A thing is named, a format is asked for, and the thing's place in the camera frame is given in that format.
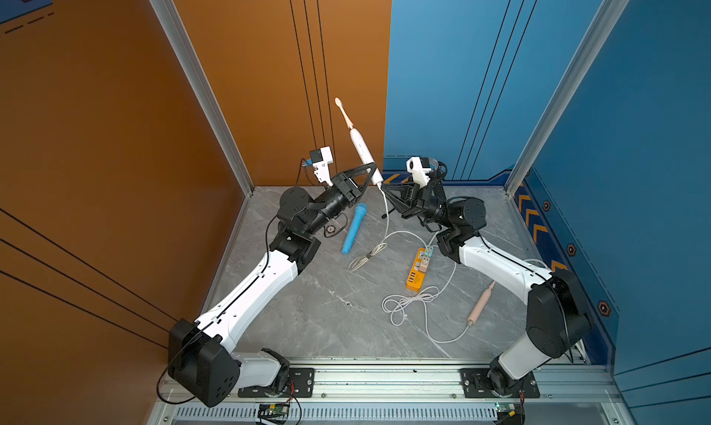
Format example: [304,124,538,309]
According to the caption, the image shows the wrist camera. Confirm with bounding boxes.
[308,147,333,187]
[407,157,433,188]

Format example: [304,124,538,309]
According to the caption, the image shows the pink electric toothbrush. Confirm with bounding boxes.
[467,282,495,326]

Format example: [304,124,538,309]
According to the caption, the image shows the aluminium front rail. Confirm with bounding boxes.
[148,358,635,424]

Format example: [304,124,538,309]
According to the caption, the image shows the green circuit board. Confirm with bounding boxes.
[494,403,526,425]
[256,403,291,425]

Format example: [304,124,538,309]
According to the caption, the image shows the white charging cable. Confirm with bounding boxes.
[380,260,474,345]

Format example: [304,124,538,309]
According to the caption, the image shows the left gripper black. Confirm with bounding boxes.
[302,167,372,242]

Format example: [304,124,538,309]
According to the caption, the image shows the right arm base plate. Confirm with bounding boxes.
[459,368,541,399]

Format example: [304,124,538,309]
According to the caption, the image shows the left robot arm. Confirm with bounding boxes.
[165,162,377,408]

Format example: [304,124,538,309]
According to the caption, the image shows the black microphone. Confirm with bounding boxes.
[430,158,447,200]

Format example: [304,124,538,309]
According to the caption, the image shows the green circuit board left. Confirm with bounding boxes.
[256,403,291,425]

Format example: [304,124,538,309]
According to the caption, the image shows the green circuit board right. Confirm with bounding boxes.
[494,403,526,425]

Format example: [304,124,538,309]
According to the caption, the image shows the beige cable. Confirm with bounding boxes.
[346,183,445,273]

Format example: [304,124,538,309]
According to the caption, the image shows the pink charger cube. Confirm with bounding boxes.
[418,258,430,273]

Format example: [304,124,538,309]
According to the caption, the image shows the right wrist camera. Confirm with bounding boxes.
[407,157,433,188]

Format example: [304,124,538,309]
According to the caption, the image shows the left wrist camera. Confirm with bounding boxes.
[308,147,333,187]

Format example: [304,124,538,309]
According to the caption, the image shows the orange power strip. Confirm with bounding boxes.
[405,247,427,292]

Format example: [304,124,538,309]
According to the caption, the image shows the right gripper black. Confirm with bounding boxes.
[384,187,457,232]

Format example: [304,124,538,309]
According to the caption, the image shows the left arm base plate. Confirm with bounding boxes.
[237,367,316,400]

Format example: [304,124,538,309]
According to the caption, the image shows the blue cylindrical device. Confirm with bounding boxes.
[342,203,368,255]

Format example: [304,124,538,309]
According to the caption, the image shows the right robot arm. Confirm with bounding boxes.
[381,182,594,396]

